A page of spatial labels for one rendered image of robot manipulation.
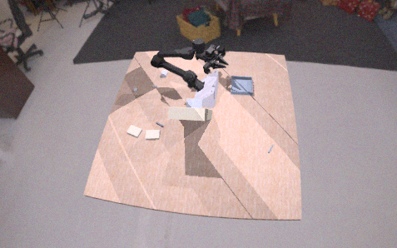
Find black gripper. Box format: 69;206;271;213
202;47;229;74

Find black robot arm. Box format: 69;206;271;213
151;38;216;91

